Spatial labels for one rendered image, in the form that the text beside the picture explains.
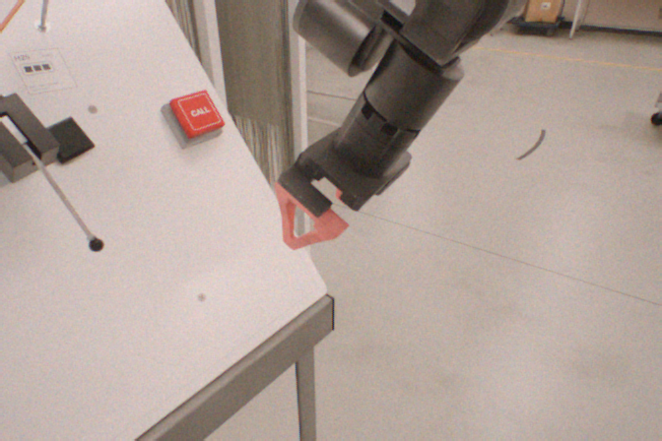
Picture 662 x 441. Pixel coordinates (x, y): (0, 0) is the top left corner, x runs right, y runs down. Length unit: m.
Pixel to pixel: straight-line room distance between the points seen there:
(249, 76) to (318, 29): 1.09
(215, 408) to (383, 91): 0.39
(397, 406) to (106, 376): 1.19
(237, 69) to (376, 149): 1.13
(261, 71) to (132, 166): 0.89
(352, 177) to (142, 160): 0.28
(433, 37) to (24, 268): 0.42
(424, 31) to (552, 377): 1.59
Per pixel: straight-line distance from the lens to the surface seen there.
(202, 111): 0.59
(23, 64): 0.60
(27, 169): 0.48
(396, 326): 1.82
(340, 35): 0.35
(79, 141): 0.56
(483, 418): 1.63
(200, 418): 0.56
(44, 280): 0.52
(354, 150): 0.37
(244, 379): 0.57
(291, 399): 0.78
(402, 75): 0.34
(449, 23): 0.30
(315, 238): 0.39
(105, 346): 0.52
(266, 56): 1.39
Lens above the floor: 1.29
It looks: 33 degrees down
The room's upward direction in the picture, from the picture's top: straight up
